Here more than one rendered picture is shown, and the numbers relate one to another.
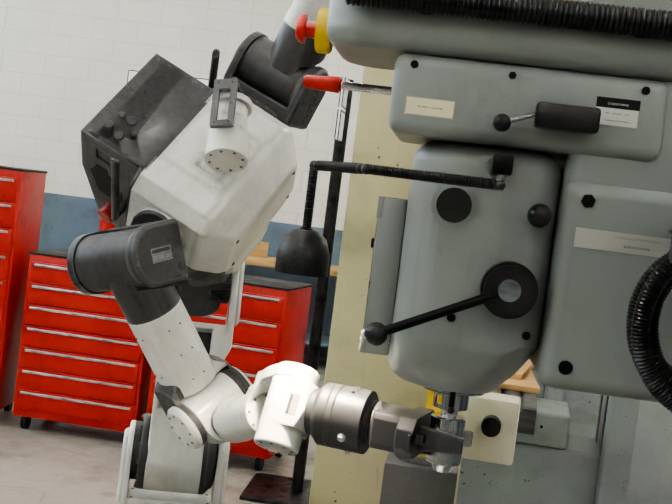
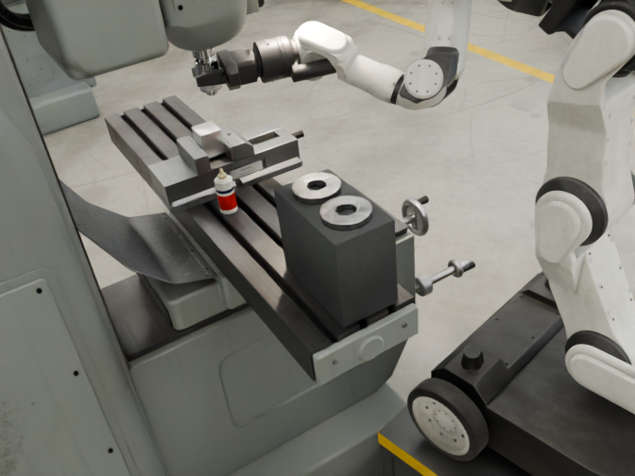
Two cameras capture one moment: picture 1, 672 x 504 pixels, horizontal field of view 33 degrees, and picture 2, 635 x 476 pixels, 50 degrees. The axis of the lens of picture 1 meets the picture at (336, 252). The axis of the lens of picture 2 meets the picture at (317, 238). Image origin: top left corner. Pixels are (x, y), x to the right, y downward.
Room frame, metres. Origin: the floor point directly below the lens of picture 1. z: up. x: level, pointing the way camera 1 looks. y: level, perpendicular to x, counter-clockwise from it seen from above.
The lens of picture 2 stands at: (2.77, -0.77, 1.79)
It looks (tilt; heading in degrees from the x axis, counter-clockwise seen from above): 36 degrees down; 147
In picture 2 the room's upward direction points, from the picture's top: 7 degrees counter-clockwise
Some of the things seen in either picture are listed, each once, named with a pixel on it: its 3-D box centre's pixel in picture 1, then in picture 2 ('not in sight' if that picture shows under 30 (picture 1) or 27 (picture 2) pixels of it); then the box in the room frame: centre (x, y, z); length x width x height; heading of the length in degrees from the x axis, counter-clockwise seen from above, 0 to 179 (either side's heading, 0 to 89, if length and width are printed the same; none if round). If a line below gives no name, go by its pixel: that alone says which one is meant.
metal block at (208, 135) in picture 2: not in sight; (208, 139); (1.43, -0.17, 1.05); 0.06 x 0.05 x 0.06; 173
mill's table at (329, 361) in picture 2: not in sight; (226, 199); (1.46, -0.17, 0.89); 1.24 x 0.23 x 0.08; 175
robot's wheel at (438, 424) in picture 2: not in sight; (446, 419); (2.06, -0.02, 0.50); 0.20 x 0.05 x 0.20; 7
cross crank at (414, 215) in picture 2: not in sight; (405, 221); (1.56, 0.32, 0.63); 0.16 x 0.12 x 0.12; 85
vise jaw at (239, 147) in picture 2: not in sight; (231, 141); (1.44, -0.11, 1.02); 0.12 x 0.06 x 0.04; 173
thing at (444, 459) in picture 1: (445, 442); (208, 76); (1.52, -0.18, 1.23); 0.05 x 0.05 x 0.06
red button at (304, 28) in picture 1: (308, 29); not in sight; (1.54, 0.07, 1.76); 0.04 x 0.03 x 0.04; 175
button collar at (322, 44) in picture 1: (325, 31); not in sight; (1.54, 0.05, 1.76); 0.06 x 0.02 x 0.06; 175
